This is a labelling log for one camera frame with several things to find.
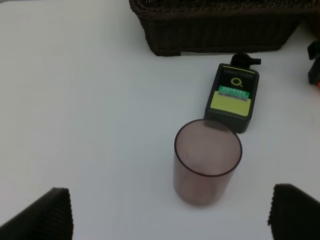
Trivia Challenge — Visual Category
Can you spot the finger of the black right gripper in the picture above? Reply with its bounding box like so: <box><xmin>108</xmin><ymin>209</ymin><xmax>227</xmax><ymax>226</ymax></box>
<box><xmin>307</xmin><ymin>41</ymin><xmax>320</xmax><ymax>85</ymax></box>

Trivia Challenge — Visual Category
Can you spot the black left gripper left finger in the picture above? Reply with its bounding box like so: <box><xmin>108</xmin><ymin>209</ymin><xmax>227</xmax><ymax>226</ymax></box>
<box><xmin>0</xmin><ymin>187</ymin><xmax>74</xmax><ymax>240</ymax></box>

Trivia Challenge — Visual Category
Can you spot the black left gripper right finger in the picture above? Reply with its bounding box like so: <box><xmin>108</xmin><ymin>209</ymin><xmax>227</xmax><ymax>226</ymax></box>
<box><xmin>267</xmin><ymin>183</ymin><xmax>320</xmax><ymax>240</ymax></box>

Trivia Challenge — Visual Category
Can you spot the black green pump bottle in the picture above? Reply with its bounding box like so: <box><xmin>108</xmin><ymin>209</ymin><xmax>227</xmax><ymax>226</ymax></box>
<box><xmin>203</xmin><ymin>53</ymin><xmax>262</xmax><ymax>134</ymax></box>

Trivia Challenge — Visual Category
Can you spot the translucent purple plastic cup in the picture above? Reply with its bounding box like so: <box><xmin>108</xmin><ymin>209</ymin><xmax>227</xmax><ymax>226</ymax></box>
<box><xmin>173</xmin><ymin>119</ymin><xmax>243</xmax><ymax>206</ymax></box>

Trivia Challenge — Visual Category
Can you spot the dark brown wicker basket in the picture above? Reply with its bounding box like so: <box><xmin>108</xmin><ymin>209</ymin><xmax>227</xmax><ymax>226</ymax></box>
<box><xmin>129</xmin><ymin>0</ymin><xmax>320</xmax><ymax>57</ymax></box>

